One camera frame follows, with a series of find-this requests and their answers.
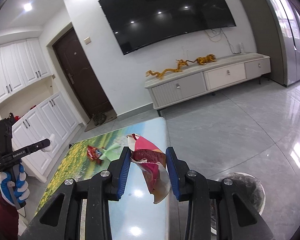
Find light green paper sheet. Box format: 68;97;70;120
99;143;121;161

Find red snack bag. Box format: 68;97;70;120
87;145;102;165

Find beige wall switch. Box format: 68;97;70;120
84;37;91;44

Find dark shoes pair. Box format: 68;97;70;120
92;112;107;126

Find tv cables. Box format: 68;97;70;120
205;28;241;55

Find dark brown entrance door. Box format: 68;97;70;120
52;28;113;118

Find red pink paper wrapper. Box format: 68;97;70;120
127;133;171;204

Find white tissue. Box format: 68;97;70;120
41;134;55;152

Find left hand blue white glove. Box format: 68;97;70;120
0;164;30;207

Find golden dragon figurine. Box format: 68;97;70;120
145;60;188;80

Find golden tiger figurine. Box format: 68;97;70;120
187;54;217;66

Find white grey tv cabinet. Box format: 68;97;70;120
145;53;271;110

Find white built-in cabinet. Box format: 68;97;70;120
0;38;79;183

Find grey steel refrigerator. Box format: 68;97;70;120
228;0;300;88

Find black wall television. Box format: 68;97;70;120
99;0;236;55

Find white power strip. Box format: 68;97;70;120
239;42;245;54

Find trash bin with black liner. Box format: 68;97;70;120
210;171;267;235

